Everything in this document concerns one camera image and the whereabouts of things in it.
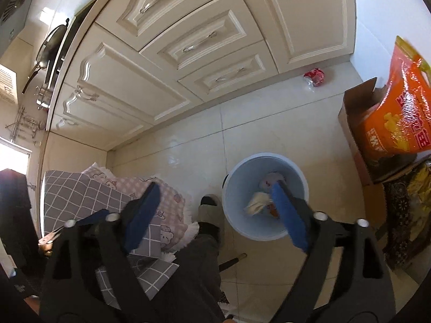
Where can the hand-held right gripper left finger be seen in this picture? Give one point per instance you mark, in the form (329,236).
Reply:
(143,215)

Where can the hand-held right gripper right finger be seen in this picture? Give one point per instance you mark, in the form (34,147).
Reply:
(289,215)

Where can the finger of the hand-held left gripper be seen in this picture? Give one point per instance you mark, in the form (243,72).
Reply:
(94,217)
(50,237)

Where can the blue plastic trash bin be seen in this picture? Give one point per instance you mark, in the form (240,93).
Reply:
(235,208)

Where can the pink bear print blanket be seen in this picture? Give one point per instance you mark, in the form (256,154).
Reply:
(168,205)

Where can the grey checked blanket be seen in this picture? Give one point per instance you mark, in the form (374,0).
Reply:
(74,195)

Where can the white crumpled paper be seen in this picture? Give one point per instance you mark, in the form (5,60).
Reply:
(256,203)

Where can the dark object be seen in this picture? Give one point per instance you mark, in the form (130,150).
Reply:
(16,215)

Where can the grey slipper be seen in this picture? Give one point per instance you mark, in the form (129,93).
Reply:
(210,217)

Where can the black stick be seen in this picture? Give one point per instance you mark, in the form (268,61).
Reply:
(232,261)

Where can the person's grey trouser leg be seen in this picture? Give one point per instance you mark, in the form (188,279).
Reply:
(195,276)

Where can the window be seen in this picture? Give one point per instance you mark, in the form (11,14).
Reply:
(11,154)

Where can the dark patterned bag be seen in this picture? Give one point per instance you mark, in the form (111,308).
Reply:
(404,235)

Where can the steel pot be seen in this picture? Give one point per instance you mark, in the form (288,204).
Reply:
(43,97)

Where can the brown cardboard box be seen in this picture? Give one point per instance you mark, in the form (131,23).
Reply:
(357,97)

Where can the yellow plastic bag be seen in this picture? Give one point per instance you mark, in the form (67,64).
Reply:
(422,181)

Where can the red crumpled wrapper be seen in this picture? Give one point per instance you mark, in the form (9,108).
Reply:
(315,77)

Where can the small cream cabinet drawer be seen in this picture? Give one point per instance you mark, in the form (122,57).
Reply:
(256,74)

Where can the orange printed plastic bag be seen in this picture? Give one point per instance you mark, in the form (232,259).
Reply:
(404,107)

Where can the black gas stove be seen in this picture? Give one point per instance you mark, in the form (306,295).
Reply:
(59,64)

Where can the white louvred vent panel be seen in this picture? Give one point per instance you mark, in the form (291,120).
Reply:
(7,85)

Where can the medium cream cabinet drawer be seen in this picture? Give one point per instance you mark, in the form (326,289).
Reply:
(229,50)

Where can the black wok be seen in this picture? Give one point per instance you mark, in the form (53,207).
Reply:
(50,43)

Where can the tall cream cabinet door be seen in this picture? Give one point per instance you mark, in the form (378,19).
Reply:
(309,16)

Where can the large cream cabinet drawer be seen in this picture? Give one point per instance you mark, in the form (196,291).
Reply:
(188,16)

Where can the grey range hood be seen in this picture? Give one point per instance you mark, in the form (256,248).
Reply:
(20,3)

